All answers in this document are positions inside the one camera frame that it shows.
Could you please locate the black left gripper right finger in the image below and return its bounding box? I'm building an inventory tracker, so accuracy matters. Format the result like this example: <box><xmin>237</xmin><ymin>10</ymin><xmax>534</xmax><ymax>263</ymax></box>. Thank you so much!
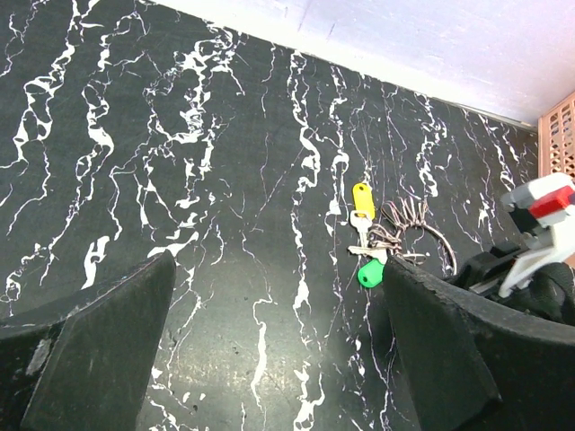
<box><xmin>383</xmin><ymin>258</ymin><xmax>574</xmax><ymax>430</ymax></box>

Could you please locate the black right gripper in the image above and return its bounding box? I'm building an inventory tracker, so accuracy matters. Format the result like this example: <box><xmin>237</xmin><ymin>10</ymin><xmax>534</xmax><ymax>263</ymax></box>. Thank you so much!
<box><xmin>447</xmin><ymin>242</ymin><xmax>574</xmax><ymax>321</ymax></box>

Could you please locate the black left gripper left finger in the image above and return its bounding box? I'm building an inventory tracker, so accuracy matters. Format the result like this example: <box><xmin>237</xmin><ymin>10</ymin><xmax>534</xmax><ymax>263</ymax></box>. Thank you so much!
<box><xmin>1</xmin><ymin>251</ymin><xmax>176</xmax><ymax>430</ymax></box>

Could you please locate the key with green tag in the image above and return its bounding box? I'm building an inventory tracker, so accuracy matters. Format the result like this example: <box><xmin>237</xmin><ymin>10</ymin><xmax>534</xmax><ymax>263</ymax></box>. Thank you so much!
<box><xmin>348</xmin><ymin>246</ymin><xmax>388</xmax><ymax>288</ymax></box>

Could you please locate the large metal keyring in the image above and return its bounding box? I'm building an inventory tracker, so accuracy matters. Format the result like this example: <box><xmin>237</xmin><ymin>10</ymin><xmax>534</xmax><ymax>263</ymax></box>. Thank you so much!
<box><xmin>367</xmin><ymin>197</ymin><xmax>458</xmax><ymax>275</ymax></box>

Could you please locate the key with yellow tag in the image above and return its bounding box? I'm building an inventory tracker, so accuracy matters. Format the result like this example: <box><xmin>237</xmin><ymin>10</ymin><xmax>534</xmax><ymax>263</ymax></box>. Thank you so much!
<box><xmin>349</xmin><ymin>182</ymin><xmax>376</xmax><ymax>248</ymax></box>

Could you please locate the orange plastic desk organizer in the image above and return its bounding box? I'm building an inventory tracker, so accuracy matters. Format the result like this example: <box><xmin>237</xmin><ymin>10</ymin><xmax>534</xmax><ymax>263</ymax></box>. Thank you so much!
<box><xmin>538</xmin><ymin>93</ymin><xmax>575</xmax><ymax>179</ymax></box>

